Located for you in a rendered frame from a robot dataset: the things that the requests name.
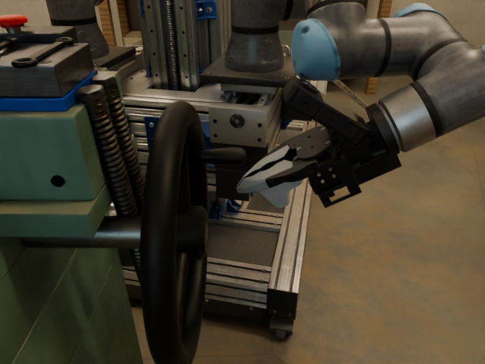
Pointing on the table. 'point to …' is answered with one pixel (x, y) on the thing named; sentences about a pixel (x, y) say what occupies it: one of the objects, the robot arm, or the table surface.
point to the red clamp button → (10, 21)
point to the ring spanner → (41, 53)
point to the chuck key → (9, 42)
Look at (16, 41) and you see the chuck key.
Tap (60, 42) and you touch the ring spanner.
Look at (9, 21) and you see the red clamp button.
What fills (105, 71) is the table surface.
